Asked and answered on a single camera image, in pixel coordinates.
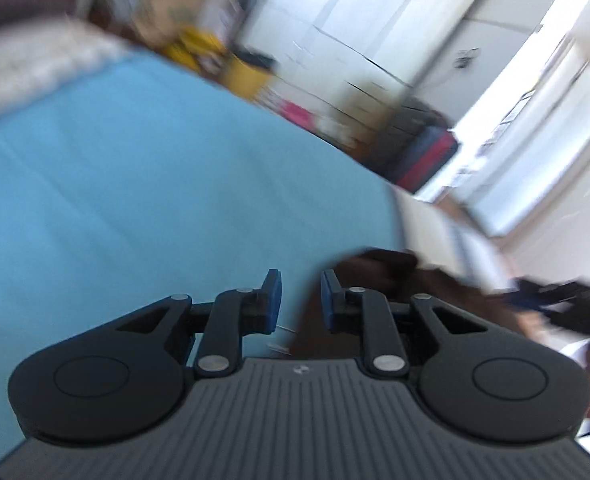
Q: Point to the brown sweater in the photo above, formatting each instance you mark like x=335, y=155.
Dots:
x=455, y=290

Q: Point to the blue striped bed sheet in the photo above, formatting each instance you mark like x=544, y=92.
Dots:
x=125, y=185

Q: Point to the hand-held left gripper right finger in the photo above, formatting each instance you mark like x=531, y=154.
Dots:
x=327, y=300

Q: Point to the grey slippers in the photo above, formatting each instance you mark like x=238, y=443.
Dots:
x=335, y=129

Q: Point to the white wardrobe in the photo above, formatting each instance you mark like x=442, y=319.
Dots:
x=375, y=25

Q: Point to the yellow trash bin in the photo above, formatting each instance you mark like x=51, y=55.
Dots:
x=247, y=75

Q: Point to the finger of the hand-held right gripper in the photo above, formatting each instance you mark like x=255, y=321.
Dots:
x=530, y=297

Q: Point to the pink slippers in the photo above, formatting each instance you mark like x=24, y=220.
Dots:
x=295, y=112

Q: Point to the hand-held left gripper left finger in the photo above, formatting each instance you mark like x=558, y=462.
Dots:
x=273, y=300

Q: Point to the red grey suitcase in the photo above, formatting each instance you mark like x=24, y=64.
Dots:
x=425, y=155

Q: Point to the yellow plastic bag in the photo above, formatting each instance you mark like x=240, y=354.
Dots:
x=195, y=45

